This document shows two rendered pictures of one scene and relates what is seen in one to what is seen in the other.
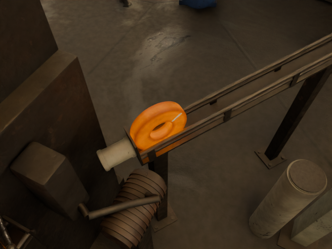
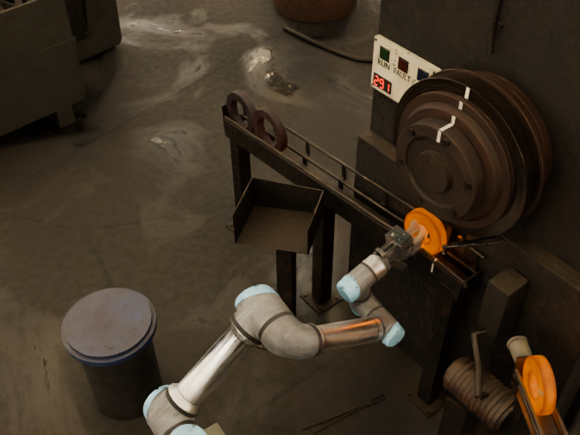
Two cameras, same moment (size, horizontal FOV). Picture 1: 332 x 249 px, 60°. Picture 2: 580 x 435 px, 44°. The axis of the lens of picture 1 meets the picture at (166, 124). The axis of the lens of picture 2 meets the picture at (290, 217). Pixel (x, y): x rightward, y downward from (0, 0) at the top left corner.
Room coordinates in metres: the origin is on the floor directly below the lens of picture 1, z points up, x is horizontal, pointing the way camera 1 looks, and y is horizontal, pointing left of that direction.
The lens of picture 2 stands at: (0.30, -1.22, 2.35)
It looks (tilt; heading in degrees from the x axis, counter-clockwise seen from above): 44 degrees down; 115
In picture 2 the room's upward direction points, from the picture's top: 1 degrees counter-clockwise
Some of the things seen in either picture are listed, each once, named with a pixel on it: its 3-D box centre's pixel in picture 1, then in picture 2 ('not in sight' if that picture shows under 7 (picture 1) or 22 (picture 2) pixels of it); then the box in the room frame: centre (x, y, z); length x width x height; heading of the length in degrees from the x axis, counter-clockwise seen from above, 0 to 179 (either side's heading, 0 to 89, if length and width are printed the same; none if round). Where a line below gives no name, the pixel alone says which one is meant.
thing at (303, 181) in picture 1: (280, 205); not in sight; (0.39, -0.44, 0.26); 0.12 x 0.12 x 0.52
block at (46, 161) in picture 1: (54, 184); (501, 305); (0.29, 0.27, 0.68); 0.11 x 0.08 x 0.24; 63
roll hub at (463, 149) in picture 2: not in sight; (438, 169); (0.03, 0.28, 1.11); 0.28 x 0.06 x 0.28; 153
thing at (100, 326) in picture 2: not in sight; (119, 357); (-0.91, -0.13, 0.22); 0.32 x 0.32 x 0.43
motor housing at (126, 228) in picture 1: (139, 226); (469, 427); (0.31, 0.10, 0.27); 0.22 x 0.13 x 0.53; 153
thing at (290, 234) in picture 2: not in sight; (280, 273); (-0.50, 0.37, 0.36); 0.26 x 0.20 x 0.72; 8
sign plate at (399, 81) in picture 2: not in sight; (403, 78); (-0.19, 0.61, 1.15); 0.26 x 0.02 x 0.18; 153
